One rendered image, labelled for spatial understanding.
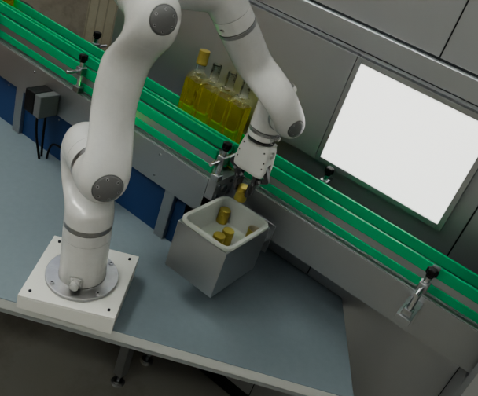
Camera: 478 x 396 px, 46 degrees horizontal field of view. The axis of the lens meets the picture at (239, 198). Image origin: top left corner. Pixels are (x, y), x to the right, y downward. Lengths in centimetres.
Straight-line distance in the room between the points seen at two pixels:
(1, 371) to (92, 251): 104
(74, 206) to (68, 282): 23
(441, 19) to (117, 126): 89
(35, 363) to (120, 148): 134
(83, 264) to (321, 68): 87
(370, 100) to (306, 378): 80
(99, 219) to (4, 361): 115
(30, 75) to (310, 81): 99
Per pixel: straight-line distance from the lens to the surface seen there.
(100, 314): 149
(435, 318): 160
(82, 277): 150
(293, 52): 176
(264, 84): 133
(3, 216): 184
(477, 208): 169
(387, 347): 195
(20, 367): 240
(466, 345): 161
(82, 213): 138
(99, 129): 124
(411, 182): 168
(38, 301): 152
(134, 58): 118
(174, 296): 167
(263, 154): 148
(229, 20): 125
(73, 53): 210
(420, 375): 197
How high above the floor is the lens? 185
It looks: 30 degrees down
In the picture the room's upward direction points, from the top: 20 degrees clockwise
